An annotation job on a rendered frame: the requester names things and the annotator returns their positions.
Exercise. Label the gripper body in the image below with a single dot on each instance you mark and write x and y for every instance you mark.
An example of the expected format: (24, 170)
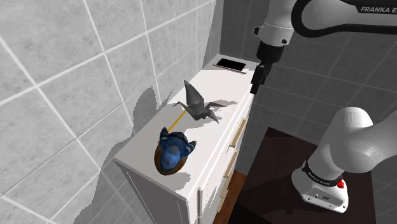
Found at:
(269, 52)

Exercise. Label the blue and brown figure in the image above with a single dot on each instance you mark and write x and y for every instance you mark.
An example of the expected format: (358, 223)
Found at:
(171, 154)

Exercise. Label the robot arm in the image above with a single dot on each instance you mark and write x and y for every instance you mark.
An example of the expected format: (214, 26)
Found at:
(347, 145)

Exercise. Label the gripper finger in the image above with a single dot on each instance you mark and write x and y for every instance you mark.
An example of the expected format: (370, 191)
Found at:
(260, 77)

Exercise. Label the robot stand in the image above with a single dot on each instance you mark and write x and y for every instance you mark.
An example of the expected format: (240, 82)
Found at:
(279, 198)

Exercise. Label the white chest of drawers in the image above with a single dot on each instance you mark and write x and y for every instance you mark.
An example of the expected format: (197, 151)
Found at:
(217, 93)

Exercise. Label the grey origami crane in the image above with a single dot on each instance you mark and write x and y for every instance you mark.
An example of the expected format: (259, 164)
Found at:
(197, 104)

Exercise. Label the yellow pencil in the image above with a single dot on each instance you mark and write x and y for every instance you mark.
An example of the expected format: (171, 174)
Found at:
(177, 121)

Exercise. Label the black phone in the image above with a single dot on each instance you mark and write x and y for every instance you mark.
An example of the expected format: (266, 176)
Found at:
(231, 64)

